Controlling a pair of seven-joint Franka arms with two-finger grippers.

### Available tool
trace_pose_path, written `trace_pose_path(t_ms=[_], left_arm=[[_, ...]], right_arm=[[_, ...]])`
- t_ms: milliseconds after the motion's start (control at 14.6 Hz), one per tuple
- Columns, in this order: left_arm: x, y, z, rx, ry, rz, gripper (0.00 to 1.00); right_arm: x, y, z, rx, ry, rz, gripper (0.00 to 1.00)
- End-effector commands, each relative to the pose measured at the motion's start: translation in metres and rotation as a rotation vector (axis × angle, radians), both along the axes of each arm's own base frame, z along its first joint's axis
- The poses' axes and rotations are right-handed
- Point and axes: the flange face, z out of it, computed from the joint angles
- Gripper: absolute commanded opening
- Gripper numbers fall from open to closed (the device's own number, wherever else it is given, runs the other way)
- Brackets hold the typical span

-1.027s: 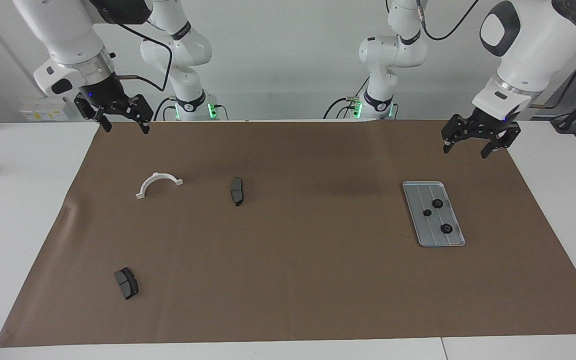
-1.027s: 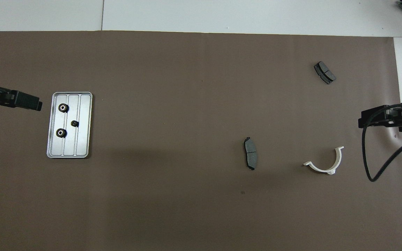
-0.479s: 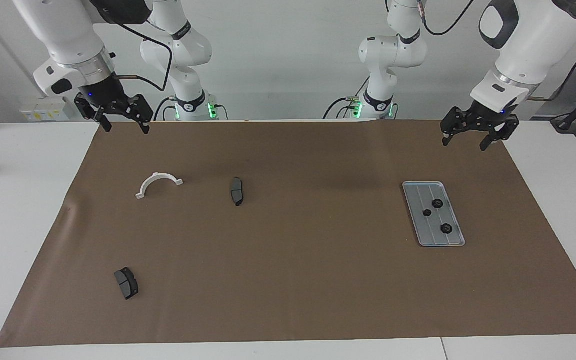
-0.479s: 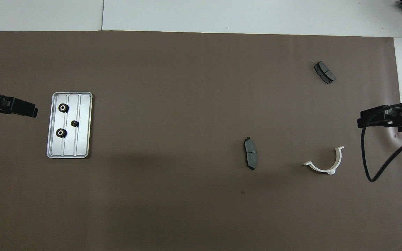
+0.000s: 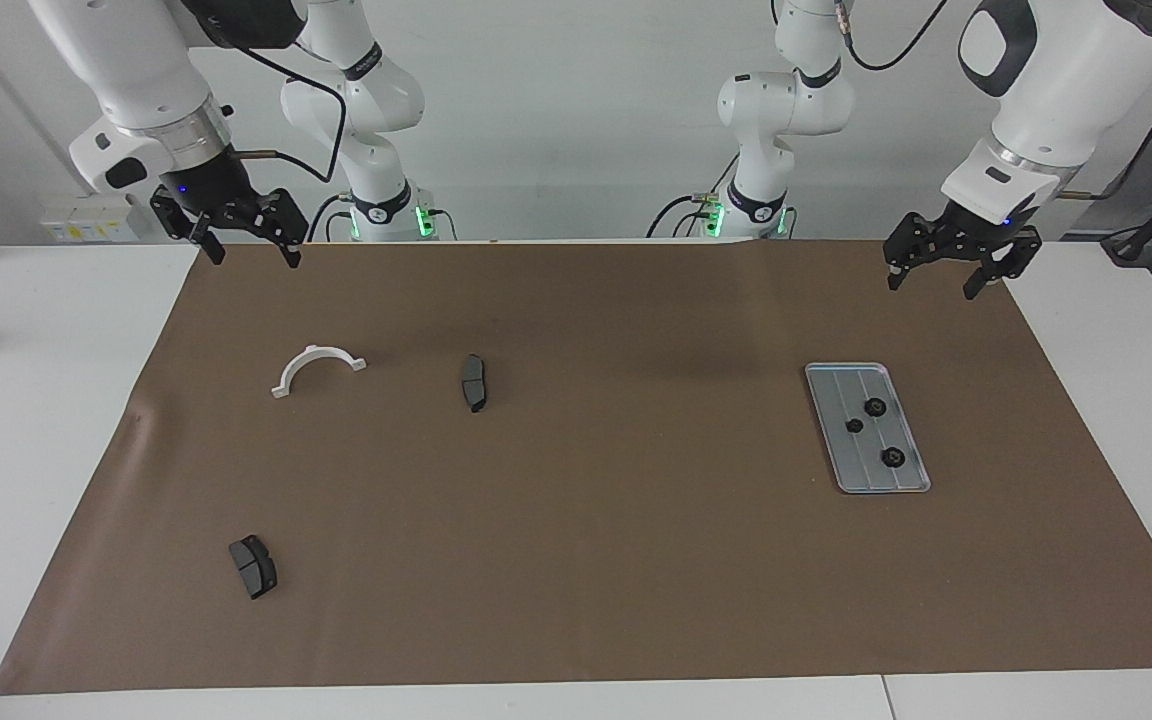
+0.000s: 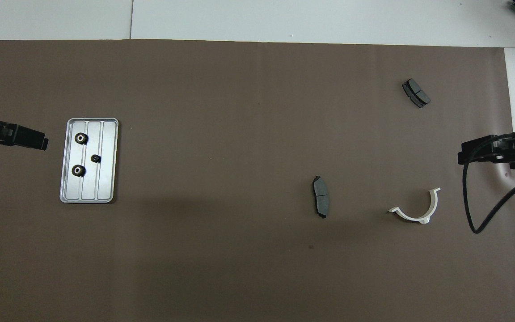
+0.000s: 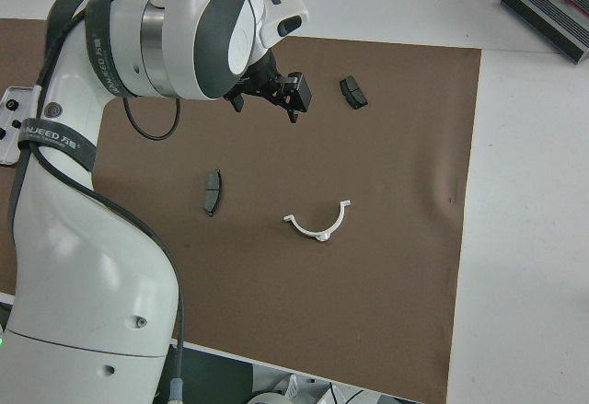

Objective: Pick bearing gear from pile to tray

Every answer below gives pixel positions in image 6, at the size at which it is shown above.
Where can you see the large black bearing gear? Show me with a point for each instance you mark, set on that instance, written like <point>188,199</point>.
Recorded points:
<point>78,170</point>
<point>81,138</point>

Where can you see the short wide grey brake pad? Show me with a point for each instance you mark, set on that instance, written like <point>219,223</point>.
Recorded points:
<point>416,93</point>

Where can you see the white curved plastic bracket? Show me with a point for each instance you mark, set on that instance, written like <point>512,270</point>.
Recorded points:
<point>424,219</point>

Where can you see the silver ribbed metal tray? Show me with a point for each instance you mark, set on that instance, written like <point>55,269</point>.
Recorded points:
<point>105,179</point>

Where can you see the brown paper table mat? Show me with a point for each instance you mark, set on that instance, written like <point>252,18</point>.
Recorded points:
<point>239,268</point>

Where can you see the small black bearing gear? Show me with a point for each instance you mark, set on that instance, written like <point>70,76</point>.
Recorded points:
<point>96,158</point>

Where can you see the long slim grey brake pad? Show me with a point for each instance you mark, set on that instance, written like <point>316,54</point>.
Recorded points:
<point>320,197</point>

